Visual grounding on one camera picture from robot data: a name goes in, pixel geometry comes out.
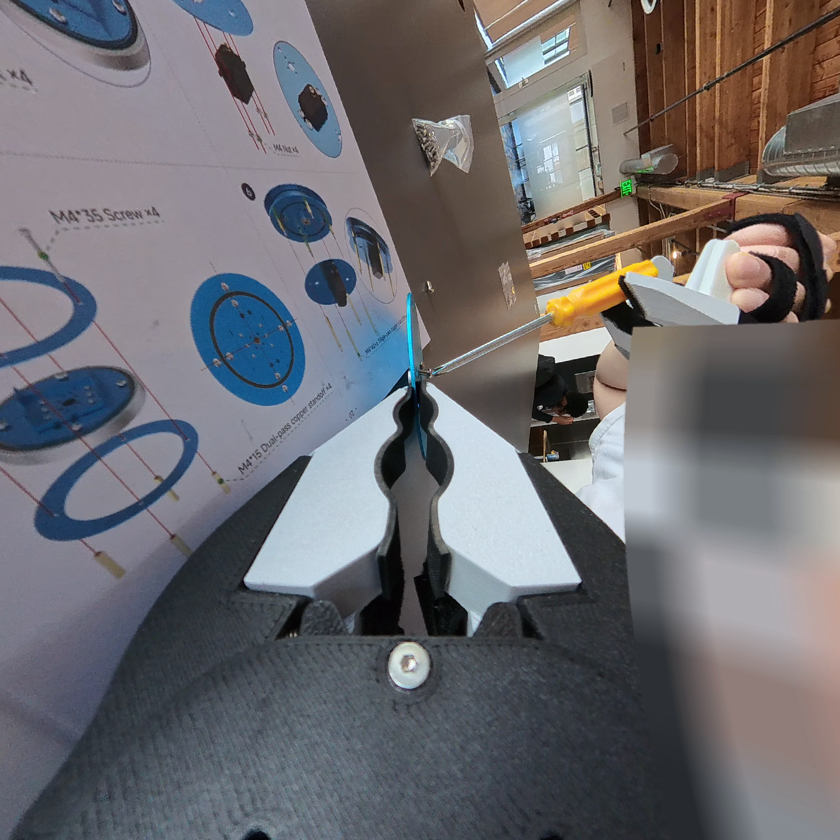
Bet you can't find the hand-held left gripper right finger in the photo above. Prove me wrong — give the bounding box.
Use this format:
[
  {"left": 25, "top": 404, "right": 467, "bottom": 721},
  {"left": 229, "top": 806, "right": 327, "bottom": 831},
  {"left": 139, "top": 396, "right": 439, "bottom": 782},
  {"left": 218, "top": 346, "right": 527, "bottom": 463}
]
[{"left": 417, "top": 385, "right": 583, "bottom": 636}]

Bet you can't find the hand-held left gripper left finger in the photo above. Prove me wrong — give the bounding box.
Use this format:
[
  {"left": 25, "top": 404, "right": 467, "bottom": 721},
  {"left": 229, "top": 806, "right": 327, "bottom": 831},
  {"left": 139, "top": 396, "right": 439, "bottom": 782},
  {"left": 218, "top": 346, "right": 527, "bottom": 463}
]
[{"left": 243, "top": 387, "right": 416, "bottom": 636}]

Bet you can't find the yellow-handled screwdriver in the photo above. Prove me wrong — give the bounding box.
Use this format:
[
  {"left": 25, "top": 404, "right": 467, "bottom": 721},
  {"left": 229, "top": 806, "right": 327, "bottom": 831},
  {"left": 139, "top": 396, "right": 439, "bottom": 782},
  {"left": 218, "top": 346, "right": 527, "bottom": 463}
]
[{"left": 427, "top": 259, "right": 660, "bottom": 378}]

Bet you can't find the blue round metal plate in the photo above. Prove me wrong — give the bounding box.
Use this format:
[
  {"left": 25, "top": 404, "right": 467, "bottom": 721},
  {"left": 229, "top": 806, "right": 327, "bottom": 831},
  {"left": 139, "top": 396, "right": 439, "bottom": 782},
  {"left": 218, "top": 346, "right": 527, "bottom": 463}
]
[{"left": 406, "top": 291, "right": 429, "bottom": 468}]

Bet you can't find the wooden beam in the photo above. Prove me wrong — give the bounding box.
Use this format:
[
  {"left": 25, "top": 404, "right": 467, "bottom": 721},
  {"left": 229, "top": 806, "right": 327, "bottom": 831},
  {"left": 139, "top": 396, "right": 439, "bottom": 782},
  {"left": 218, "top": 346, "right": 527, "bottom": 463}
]
[{"left": 528, "top": 197, "right": 736, "bottom": 280}]

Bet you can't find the person's white shirt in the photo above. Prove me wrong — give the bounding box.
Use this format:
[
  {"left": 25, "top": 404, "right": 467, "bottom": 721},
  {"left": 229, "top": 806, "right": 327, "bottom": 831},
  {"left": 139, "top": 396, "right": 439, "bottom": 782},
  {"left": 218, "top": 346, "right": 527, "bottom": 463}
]
[{"left": 577, "top": 402, "right": 627, "bottom": 540}]

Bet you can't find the large glass partition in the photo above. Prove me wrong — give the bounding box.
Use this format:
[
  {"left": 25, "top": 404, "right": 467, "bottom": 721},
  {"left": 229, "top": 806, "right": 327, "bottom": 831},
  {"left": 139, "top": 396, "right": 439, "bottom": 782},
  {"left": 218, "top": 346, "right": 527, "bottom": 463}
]
[{"left": 505, "top": 85, "right": 599, "bottom": 211}]

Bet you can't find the clear bag of screws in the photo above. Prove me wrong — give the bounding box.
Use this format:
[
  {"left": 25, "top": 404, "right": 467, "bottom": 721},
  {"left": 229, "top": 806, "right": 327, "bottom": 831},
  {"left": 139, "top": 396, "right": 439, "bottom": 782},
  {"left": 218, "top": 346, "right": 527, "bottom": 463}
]
[{"left": 412, "top": 115, "right": 473, "bottom": 177}]

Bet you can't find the open assembly manual booklet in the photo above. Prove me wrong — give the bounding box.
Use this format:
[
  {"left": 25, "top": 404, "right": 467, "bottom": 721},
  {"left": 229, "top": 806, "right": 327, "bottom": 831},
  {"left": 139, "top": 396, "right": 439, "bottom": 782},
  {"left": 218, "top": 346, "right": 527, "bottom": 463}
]
[{"left": 0, "top": 0, "right": 431, "bottom": 840}]

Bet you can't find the small silver air duct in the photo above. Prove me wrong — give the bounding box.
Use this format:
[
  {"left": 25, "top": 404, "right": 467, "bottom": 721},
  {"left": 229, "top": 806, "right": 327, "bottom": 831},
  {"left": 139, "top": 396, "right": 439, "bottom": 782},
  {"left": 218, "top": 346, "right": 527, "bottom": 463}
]
[{"left": 620, "top": 146, "right": 680, "bottom": 177}]

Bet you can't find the large silver air duct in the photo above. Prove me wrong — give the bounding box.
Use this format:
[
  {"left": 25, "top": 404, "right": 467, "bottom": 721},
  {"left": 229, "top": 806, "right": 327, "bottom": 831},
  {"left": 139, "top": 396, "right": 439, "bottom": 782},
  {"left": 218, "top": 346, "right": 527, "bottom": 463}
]
[{"left": 761, "top": 97, "right": 840, "bottom": 185}]

